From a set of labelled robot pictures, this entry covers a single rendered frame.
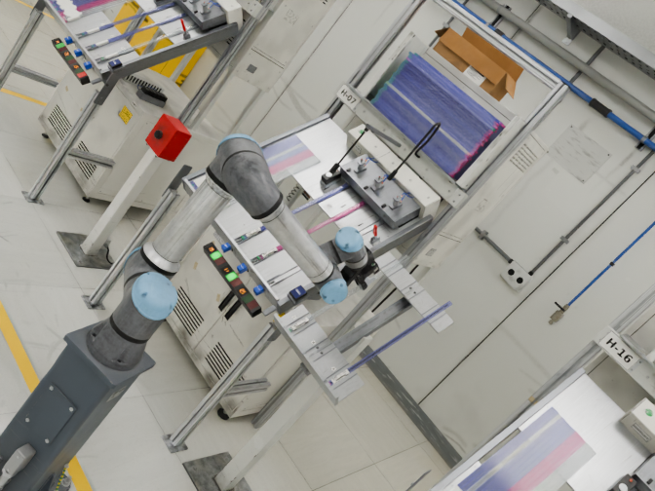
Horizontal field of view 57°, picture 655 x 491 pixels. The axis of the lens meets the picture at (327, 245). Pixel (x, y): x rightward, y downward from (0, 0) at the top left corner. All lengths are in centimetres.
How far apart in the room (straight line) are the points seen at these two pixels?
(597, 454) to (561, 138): 219
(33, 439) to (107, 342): 37
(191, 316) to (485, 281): 187
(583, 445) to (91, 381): 145
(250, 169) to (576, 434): 131
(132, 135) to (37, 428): 182
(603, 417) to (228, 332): 147
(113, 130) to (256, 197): 199
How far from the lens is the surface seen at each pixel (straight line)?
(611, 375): 236
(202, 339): 273
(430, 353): 394
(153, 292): 157
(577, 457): 209
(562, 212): 377
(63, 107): 374
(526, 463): 201
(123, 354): 165
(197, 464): 246
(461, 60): 288
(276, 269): 217
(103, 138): 340
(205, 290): 273
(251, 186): 144
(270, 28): 334
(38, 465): 188
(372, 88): 263
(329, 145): 259
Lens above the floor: 155
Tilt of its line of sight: 16 degrees down
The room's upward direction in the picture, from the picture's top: 41 degrees clockwise
